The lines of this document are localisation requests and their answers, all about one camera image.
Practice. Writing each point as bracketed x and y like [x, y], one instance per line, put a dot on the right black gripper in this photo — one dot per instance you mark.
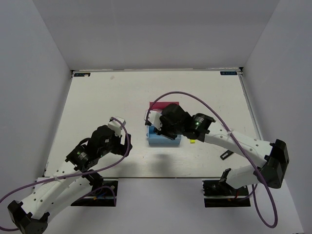
[163, 131]

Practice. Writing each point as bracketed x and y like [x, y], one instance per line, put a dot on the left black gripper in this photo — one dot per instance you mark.
[121, 148]

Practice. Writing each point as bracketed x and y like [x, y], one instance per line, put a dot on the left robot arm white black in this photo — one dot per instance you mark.
[74, 180]

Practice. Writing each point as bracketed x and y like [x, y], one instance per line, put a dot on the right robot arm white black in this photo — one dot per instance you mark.
[268, 160]

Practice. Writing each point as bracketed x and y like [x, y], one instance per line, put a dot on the light blue bin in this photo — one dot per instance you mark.
[161, 141]

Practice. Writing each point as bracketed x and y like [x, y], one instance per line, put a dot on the pink bin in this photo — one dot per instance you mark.
[160, 105]

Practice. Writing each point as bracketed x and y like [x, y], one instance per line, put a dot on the orange highlighter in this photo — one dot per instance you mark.
[226, 154]

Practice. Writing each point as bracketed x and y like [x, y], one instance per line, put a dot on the right corner label sticker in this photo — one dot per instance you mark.
[228, 73]

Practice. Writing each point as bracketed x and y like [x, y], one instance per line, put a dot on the corner label sticker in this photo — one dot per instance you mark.
[82, 74]
[228, 73]

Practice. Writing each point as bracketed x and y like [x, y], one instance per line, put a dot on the left corner label sticker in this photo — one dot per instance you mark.
[82, 74]

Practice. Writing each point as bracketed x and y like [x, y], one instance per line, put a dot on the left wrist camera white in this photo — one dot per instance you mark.
[115, 125]

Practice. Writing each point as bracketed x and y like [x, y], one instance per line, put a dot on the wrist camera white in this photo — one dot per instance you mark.
[153, 118]
[115, 125]

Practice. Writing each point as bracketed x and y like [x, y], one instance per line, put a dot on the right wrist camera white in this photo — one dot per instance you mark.
[153, 118]

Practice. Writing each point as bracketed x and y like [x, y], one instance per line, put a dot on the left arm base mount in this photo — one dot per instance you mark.
[101, 198]

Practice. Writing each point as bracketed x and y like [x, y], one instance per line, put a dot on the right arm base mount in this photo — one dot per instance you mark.
[216, 197]

